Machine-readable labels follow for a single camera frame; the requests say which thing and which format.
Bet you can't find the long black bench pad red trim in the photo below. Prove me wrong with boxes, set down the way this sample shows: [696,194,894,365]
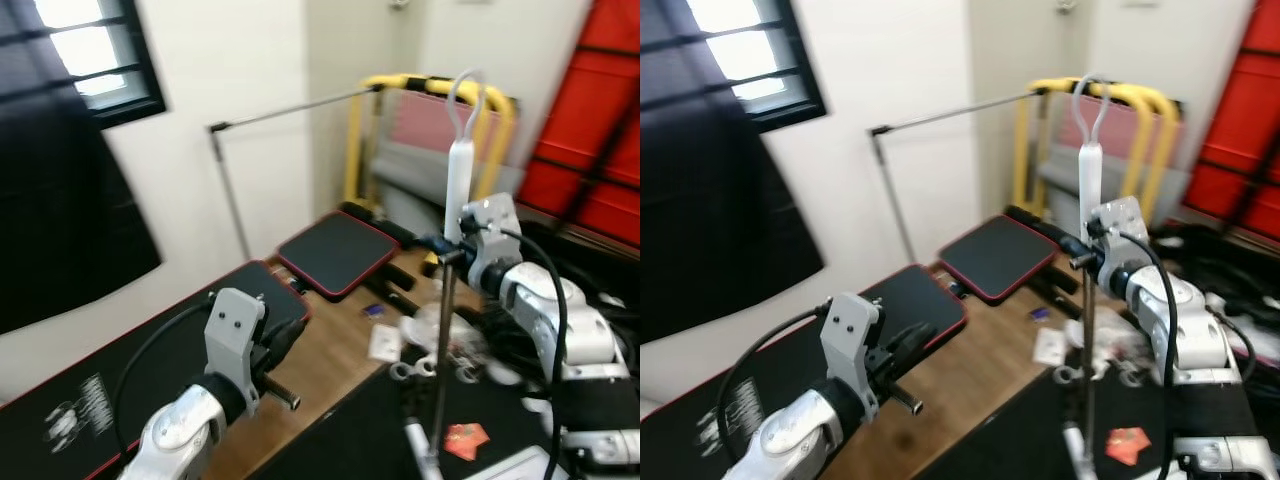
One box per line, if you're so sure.
[0,260,313,480]

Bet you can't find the black bench frame with rollers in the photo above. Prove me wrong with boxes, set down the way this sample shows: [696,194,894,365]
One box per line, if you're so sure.
[1003,205,1086,321]
[338,200,426,319]

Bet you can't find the black floor mat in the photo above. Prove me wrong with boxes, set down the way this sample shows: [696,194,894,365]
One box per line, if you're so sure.
[930,365,1201,480]
[250,345,561,480]

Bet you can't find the black framed window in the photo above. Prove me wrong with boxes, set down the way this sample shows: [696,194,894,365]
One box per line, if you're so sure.
[640,0,829,133]
[0,0,167,129]

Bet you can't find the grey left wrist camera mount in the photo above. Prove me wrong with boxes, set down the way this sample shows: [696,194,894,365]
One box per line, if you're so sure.
[820,292,884,398]
[204,288,267,393]

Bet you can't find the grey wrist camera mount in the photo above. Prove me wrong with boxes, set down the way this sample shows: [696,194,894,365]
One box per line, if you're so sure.
[459,193,523,293]
[1088,196,1151,293]
[204,288,267,393]
[820,292,884,398]

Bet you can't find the yellow tube frame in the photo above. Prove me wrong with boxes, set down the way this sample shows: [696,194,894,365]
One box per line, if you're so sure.
[343,72,518,206]
[1012,75,1181,226]

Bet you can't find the small red packet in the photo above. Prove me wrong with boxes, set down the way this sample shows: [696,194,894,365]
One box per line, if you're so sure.
[445,422,491,462]
[1105,427,1151,466]

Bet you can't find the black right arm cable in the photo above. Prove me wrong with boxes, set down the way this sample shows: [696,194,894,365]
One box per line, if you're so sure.
[497,226,573,480]
[1118,230,1181,480]

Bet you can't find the pink foam mat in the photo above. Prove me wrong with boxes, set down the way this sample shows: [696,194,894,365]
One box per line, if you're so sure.
[385,95,496,161]
[1055,95,1166,161]

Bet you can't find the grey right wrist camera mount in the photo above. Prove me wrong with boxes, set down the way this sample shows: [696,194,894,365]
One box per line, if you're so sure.
[1088,196,1151,293]
[459,193,523,293]

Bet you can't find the thin metal rack bar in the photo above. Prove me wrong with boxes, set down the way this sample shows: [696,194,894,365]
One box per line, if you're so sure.
[207,88,383,263]
[868,88,1046,266]

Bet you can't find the black curtain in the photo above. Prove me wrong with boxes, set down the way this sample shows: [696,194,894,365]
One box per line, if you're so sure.
[640,85,826,346]
[0,85,163,336]

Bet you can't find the folded red table black legs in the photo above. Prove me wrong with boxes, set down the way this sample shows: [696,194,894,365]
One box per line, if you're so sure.
[518,0,641,248]
[1183,0,1280,236]

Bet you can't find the short black bench pad red trim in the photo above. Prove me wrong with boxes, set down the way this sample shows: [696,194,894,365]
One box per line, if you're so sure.
[938,213,1061,304]
[275,210,401,301]

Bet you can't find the crumpled clear plastic wrap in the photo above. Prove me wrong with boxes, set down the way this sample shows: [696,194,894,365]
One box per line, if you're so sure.
[1085,305,1136,359]
[400,300,471,353]

